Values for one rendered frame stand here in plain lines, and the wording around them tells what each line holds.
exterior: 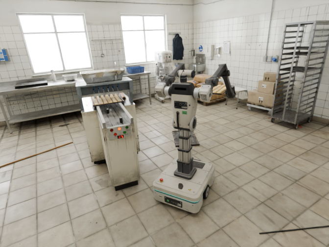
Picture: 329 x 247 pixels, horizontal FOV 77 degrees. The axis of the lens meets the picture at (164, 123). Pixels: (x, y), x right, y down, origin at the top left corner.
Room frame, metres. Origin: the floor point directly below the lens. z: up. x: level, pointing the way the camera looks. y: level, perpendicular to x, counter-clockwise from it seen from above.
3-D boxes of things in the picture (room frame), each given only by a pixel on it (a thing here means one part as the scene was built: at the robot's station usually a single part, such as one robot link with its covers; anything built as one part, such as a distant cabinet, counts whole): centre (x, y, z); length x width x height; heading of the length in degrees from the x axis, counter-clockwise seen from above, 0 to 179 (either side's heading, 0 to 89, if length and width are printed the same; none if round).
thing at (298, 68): (3.81, -2.52, 1.05); 0.60 x 0.40 x 0.01; 122
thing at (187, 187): (1.96, -0.21, 0.24); 0.68 x 0.53 x 0.41; 150
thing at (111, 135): (2.03, 0.48, 0.77); 0.24 x 0.04 x 0.14; 111
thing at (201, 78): (5.80, -1.23, 0.62); 0.72 x 0.42 x 0.17; 36
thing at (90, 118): (3.29, 0.96, 0.42); 1.28 x 0.72 x 0.84; 21
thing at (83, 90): (2.84, 0.79, 1.01); 0.72 x 0.33 x 0.34; 111
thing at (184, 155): (1.95, -0.21, 0.38); 0.13 x 0.13 x 0.40; 60
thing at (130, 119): (3.00, 0.70, 0.87); 2.01 x 0.03 x 0.07; 21
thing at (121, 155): (2.37, 0.61, 0.45); 0.70 x 0.34 x 0.90; 21
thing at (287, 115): (3.81, -2.52, 0.93); 0.64 x 0.51 x 1.78; 122
